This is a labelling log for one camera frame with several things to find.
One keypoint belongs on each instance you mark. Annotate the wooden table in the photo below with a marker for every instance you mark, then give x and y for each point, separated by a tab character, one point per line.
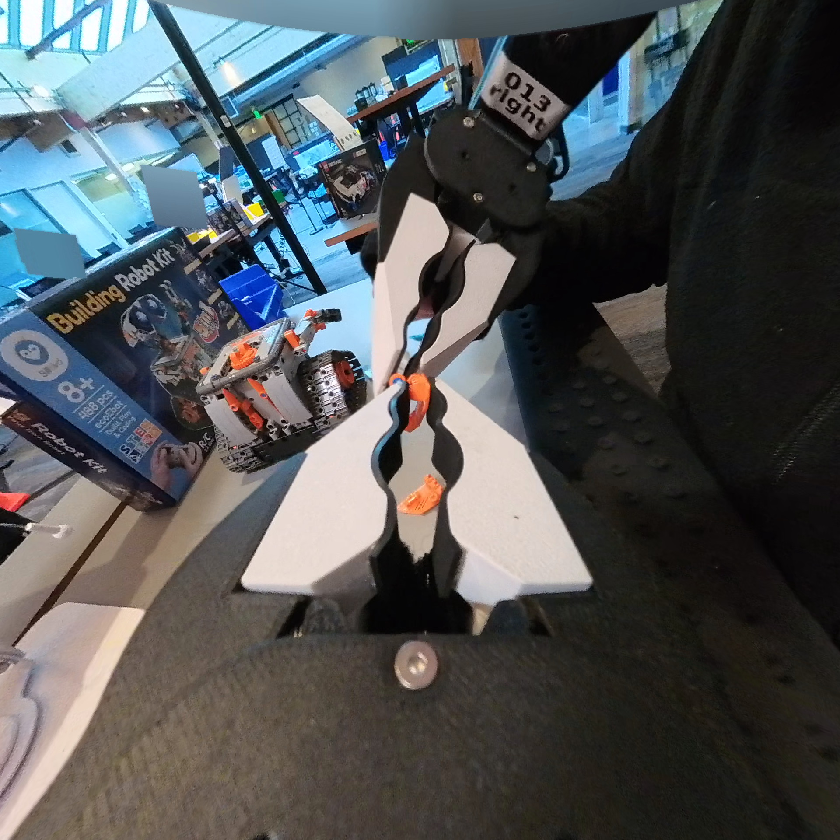
400	98

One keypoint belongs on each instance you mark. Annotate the blue robot kit box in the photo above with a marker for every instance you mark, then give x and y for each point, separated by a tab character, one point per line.
98	367

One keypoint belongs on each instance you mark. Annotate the orange wedge toy panel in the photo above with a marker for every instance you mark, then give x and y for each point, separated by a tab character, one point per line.
420	497

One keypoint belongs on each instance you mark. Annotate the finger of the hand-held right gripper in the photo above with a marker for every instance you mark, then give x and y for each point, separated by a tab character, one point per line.
482	295
400	275

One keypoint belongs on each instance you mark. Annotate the grey and orange toy robot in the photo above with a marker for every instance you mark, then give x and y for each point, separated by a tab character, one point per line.
275	394

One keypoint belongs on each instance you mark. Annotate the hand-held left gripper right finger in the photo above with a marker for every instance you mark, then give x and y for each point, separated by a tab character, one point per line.
518	518

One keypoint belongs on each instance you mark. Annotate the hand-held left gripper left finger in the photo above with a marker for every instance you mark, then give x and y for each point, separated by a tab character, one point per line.
328	518

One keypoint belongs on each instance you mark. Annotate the orange angled toy beam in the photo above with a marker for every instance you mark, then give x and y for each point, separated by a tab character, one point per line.
417	397

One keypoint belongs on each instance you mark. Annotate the person's black jacket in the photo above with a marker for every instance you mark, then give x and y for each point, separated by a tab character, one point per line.
754	328

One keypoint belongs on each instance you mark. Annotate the black car model box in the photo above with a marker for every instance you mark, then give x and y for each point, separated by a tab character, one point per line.
351	177

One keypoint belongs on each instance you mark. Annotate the blue storage bin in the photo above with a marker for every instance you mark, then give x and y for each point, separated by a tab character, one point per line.
253	298

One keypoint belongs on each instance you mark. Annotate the person's right forearm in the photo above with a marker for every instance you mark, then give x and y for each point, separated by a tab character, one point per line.
604	249

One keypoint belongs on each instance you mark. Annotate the black metal pole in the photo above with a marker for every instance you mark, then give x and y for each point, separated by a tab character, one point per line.
229	131

